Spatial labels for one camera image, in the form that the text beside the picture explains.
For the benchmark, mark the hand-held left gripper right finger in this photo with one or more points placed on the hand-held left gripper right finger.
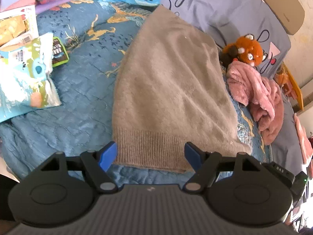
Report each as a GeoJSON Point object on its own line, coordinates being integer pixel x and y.
{"type": "Point", "coordinates": [193, 155]}

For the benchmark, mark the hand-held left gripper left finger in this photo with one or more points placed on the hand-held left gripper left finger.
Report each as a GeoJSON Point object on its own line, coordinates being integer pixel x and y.
{"type": "Point", "coordinates": [107, 155]}

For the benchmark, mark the taupe knit sweater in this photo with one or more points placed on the taupe knit sweater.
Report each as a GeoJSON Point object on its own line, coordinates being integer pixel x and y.
{"type": "Point", "coordinates": [171, 90]}

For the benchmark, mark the salmon fleece cloth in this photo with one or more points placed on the salmon fleece cloth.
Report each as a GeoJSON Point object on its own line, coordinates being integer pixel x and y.
{"type": "Point", "coordinates": [303, 139]}

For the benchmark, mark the blue floral quilt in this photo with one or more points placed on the blue floral quilt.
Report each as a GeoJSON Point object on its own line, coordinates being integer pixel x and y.
{"type": "Point", "coordinates": [85, 98]}

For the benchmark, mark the yellow flat board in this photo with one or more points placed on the yellow flat board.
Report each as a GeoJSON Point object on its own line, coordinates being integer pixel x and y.
{"type": "Point", "coordinates": [296, 88]}

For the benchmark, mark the pink fuzzy garment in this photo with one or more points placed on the pink fuzzy garment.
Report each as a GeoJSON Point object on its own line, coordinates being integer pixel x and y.
{"type": "Point", "coordinates": [251, 88]}

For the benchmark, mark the orange snack bag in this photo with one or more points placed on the orange snack bag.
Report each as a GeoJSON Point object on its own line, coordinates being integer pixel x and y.
{"type": "Point", "coordinates": [283, 80]}

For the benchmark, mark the green edged small packet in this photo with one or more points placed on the green edged small packet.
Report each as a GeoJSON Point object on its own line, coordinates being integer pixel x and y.
{"type": "Point", "coordinates": [60, 52]}

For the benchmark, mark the blue green snack bag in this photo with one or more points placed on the blue green snack bag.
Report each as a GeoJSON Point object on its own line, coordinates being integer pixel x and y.
{"type": "Point", "coordinates": [24, 78]}

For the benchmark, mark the red panda plush toy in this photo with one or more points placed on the red panda plush toy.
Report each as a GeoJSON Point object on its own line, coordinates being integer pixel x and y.
{"type": "Point", "coordinates": [249, 50]}

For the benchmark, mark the grey printed sheet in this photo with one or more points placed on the grey printed sheet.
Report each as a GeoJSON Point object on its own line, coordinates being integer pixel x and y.
{"type": "Point", "coordinates": [232, 12]}

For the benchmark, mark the playing card box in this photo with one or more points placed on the playing card box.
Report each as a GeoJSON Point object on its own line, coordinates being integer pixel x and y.
{"type": "Point", "coordinates": [29, 17]}

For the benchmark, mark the tan headrest cushion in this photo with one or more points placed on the tan headrest cushion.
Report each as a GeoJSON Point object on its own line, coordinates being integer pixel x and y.
{"type": "Point", "coordinates": [281, 5]}

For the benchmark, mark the coral folded garment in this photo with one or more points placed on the coral folded garment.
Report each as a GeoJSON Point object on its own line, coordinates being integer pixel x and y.
{"type": "Point", "coordinates": [22, 3]}

